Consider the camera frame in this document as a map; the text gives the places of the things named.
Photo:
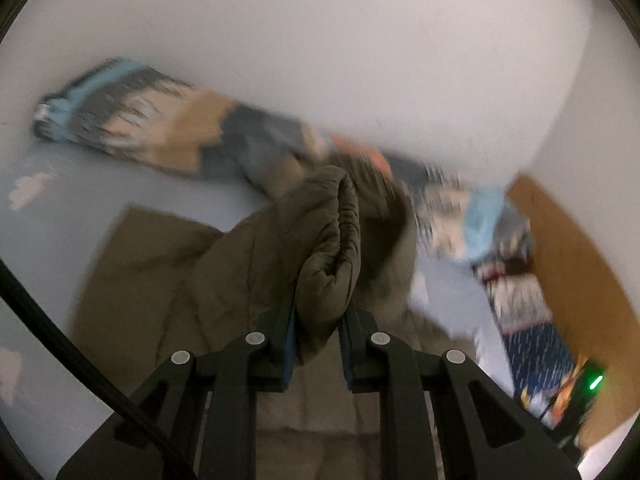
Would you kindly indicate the patterned patchwork quilt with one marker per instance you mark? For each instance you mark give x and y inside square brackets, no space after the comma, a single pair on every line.
[165,125]

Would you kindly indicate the wooden board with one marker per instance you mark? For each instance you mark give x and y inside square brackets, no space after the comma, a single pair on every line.
[575,270]

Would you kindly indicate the olive quilted puffer jacket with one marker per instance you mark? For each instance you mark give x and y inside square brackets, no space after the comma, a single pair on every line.
[320,240]

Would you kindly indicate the white printed cloth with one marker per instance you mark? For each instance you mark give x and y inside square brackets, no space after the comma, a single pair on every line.
[520,300]

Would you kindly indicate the dark blue star-print cloth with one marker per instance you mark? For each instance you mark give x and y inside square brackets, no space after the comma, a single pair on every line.
[540,355]

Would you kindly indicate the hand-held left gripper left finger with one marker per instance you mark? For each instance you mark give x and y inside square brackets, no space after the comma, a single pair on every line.
[286,360]

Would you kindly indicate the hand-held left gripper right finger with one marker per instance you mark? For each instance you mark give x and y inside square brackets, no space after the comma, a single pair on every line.
[350,355]

